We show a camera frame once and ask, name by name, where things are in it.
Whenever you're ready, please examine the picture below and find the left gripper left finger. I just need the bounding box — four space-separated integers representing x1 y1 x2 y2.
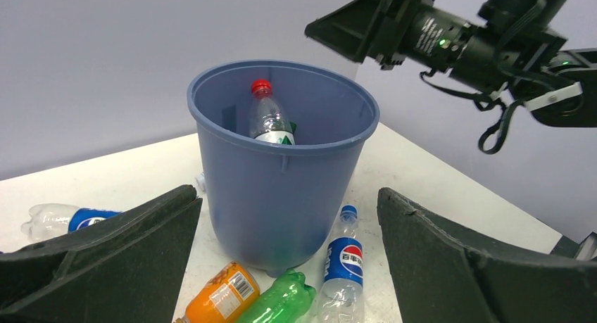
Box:
1 185 202 322

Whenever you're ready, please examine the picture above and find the orange juice bottle lying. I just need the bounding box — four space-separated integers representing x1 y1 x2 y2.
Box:
174 262 260 323

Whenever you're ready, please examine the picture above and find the Pepsi bottle near bin left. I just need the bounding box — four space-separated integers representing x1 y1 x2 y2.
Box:
20 203 120 243

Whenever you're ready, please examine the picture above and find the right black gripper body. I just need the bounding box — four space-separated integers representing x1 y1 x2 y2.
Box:
372 0 479 72

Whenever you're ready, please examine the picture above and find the green plastic bottle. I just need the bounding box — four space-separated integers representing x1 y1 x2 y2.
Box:
236 269 317 323

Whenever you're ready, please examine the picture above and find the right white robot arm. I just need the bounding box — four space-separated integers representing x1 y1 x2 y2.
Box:
304 0 596 155

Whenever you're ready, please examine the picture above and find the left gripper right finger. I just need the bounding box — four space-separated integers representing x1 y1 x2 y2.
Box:
377 187 596 322

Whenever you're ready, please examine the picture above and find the clear bottle red cap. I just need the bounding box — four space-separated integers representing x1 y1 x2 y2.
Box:
249 79 295 145

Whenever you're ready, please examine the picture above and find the Pepsi bottle front of bin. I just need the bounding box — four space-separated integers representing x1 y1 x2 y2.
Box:
315 205 365 322

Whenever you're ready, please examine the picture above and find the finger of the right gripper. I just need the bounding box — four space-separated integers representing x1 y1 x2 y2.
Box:
304 0 393 63

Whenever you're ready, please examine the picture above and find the blue plastic bin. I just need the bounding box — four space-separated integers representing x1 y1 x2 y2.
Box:
187 59 379 277

